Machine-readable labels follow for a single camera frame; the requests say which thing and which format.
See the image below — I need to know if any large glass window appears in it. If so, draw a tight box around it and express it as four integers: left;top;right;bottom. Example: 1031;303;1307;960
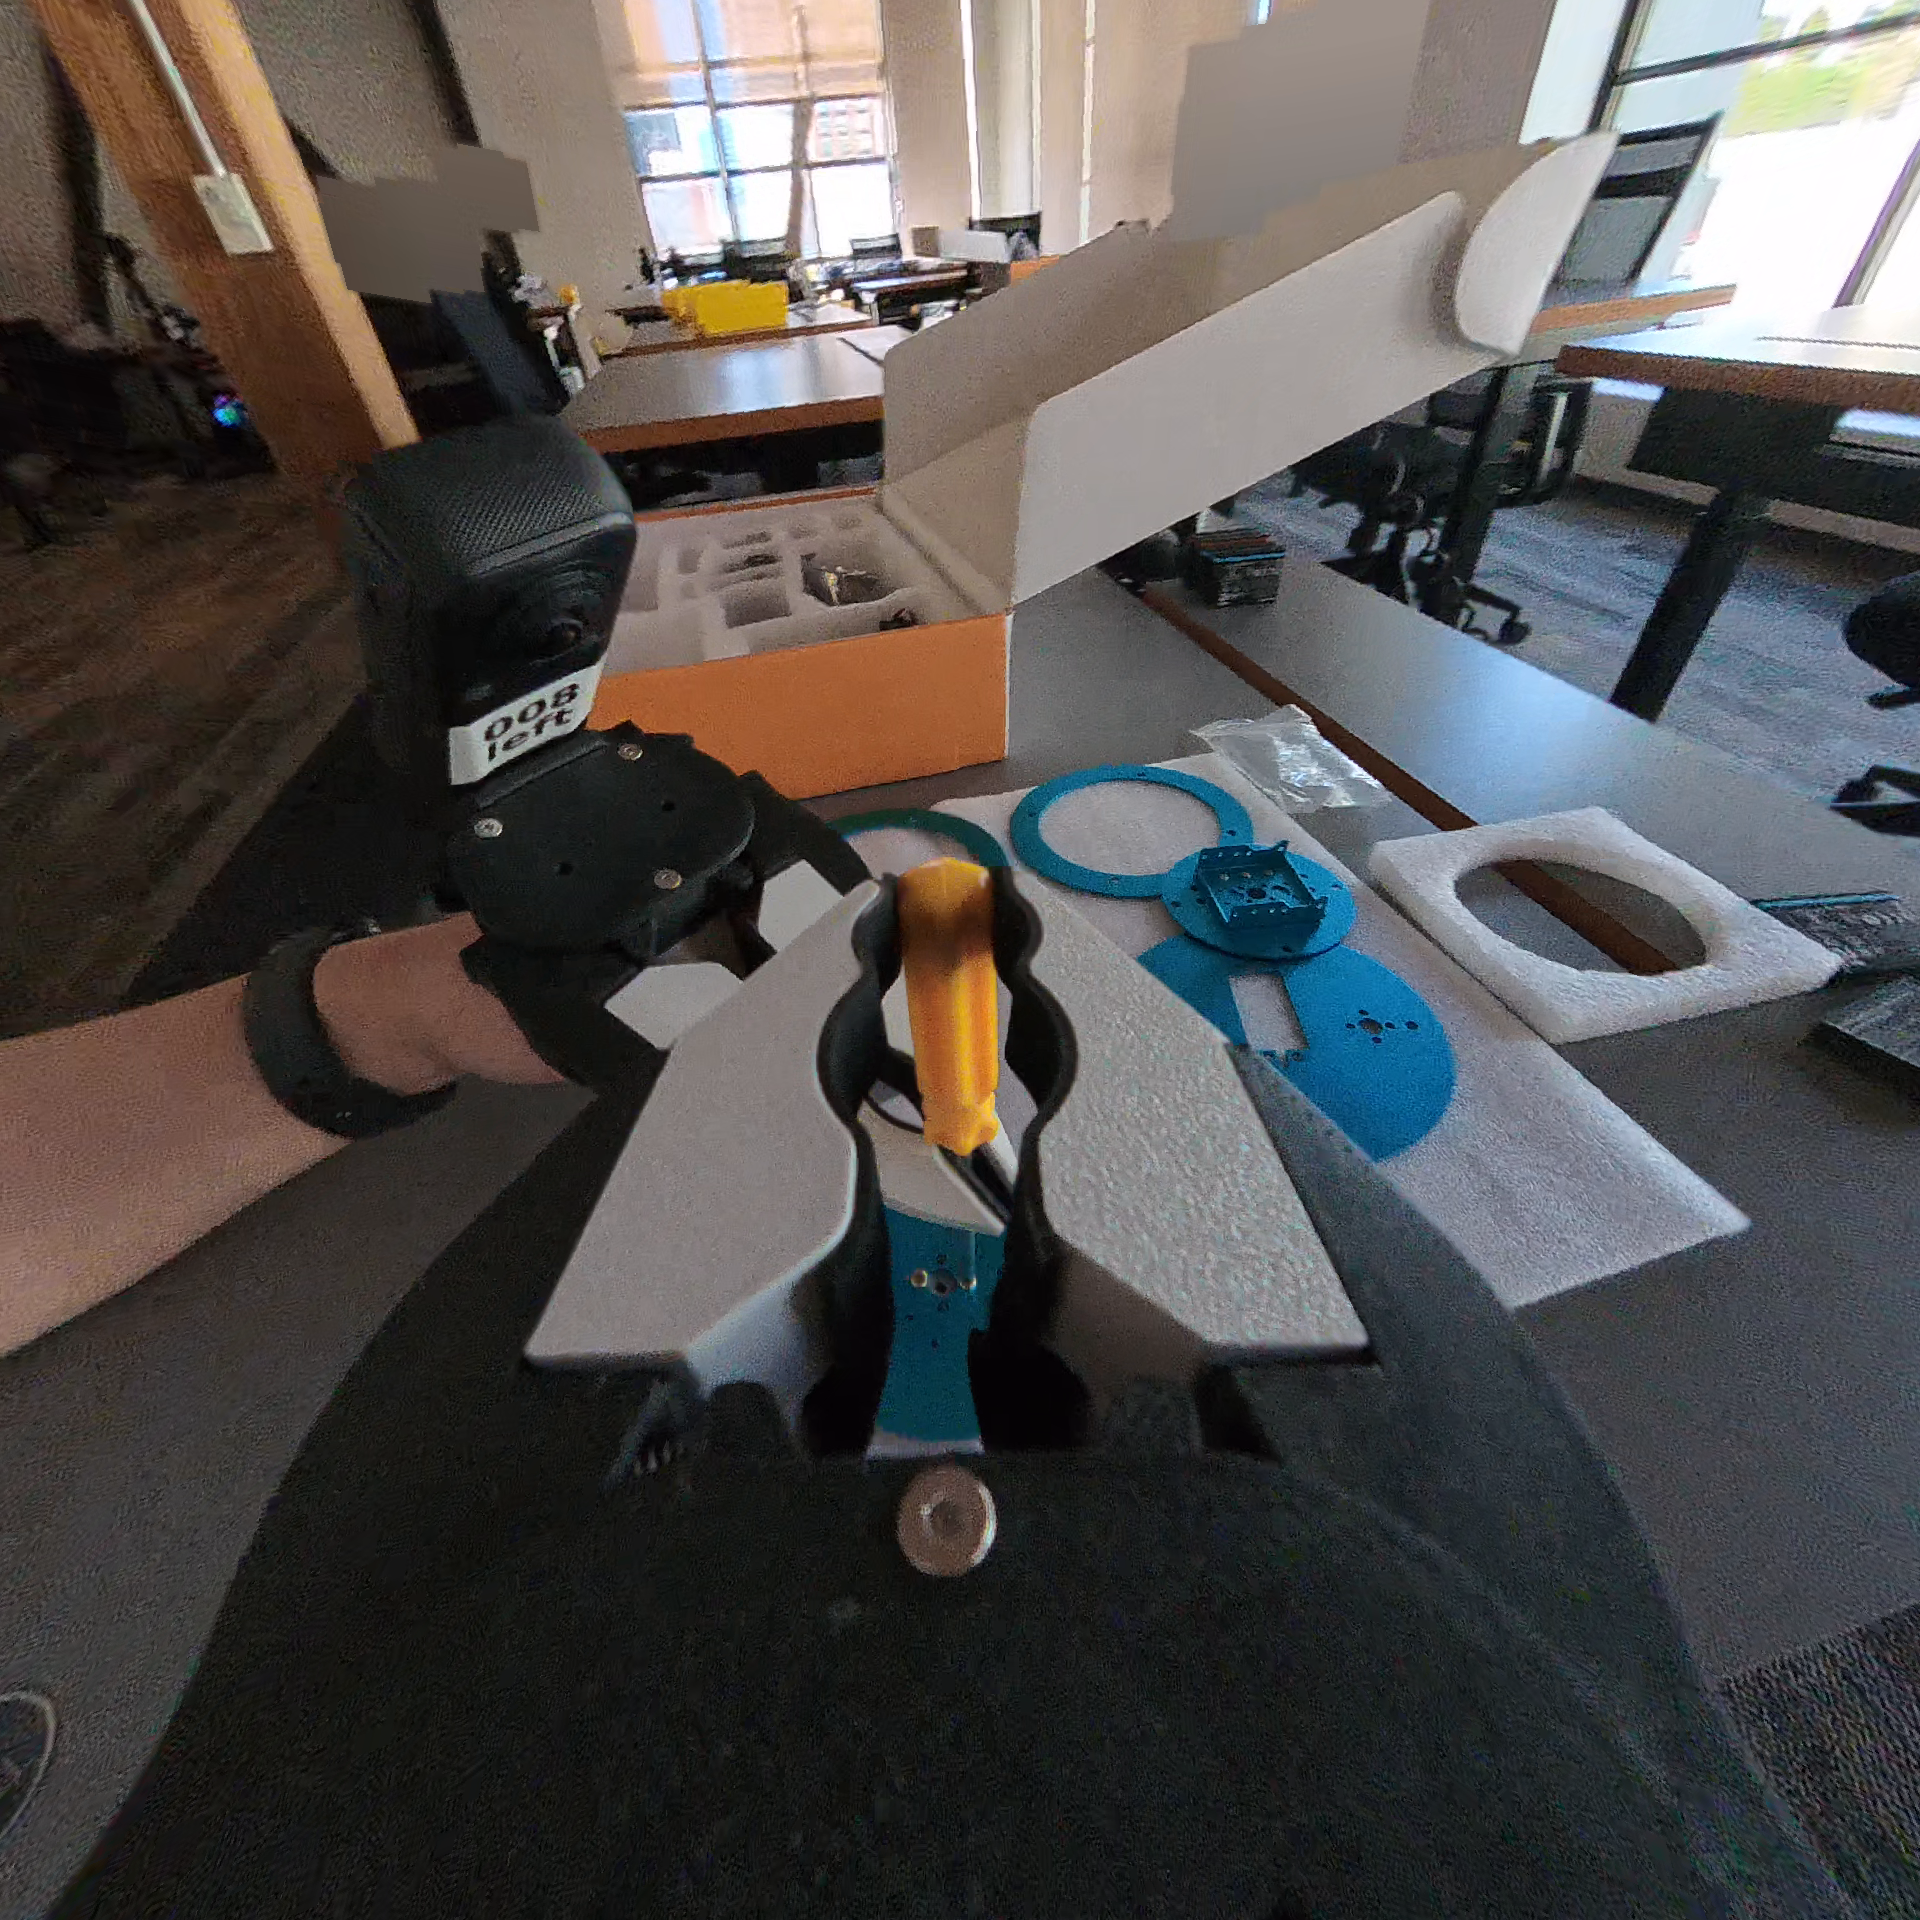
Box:
1589;0;1920;301

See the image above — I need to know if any large blue plate with cutout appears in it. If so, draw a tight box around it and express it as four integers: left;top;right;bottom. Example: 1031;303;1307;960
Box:
1137;940;1455;1162

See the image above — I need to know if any blue disc with square bracket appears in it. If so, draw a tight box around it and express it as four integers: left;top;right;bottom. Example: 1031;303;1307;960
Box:
1158;838;1357;962

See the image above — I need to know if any person's left hand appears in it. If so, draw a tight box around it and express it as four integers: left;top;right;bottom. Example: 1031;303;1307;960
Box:
313;913;568;1089

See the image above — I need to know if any wooden pillar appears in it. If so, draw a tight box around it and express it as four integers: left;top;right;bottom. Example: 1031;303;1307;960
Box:
30;0;421;484

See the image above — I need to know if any person's left forearm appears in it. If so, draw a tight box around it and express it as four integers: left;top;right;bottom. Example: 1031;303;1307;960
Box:
0;1036;347;1358

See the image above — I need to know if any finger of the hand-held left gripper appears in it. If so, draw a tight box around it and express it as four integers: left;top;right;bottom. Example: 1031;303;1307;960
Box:
604;962;1004;1237
757;865;851;956

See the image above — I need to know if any black office chair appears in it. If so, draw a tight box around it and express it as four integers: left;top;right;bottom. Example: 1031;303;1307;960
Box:
430;284;576;427
1838;578;1920;827
1307;376;1593;634

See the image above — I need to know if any white foam box insert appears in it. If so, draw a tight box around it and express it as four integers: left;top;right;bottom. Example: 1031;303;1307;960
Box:
610;501;978;672

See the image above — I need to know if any small black box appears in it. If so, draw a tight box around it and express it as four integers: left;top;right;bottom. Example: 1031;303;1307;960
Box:
1815;977;1920;1074
1745;888;1909;940

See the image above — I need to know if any metal conduit pipe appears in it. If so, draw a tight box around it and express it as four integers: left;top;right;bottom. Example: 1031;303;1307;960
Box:
128;0;229;182

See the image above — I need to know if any clear plastic bag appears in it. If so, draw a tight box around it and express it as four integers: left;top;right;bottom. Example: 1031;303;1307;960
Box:
1193;708;1386;817

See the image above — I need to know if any stack of black boxes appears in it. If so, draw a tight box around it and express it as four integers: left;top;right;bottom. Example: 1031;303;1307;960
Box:
1193;529;1289;609

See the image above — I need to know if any white foam sheet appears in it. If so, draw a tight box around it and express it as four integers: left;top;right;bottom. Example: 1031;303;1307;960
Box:
930;781;1752;1307

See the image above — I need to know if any grid-pane window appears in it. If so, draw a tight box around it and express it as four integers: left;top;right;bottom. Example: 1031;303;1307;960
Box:
621;0;888;259

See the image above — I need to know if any white foam block with hole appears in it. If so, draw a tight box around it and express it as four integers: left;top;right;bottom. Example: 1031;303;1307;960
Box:
1367;807;1838;1047

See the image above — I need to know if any yellow screwdriver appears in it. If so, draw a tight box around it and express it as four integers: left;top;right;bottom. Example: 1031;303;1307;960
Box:
899;861;1003;1154

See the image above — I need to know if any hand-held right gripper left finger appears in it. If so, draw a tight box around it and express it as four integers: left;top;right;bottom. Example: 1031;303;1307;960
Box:
521;882;901;1454

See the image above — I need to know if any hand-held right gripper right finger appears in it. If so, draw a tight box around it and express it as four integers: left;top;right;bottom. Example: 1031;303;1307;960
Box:
978;882;1372;1451

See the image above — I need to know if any dark teal ring plate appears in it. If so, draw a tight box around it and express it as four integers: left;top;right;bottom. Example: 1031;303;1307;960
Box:
830;807;1009;870

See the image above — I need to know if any black wristband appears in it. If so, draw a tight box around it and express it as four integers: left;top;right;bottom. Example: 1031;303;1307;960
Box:
238;920;461;1138

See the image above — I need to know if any orange cardboard box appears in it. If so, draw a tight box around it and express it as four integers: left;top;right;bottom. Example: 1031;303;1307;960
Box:
590;129;1625;799

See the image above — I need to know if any blue ring plate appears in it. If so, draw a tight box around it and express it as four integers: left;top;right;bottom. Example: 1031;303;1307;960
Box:
1009;764;1257;907

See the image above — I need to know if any small blue round plate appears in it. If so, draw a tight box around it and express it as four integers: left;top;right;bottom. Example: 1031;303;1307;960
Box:
876;1209;1004;1454

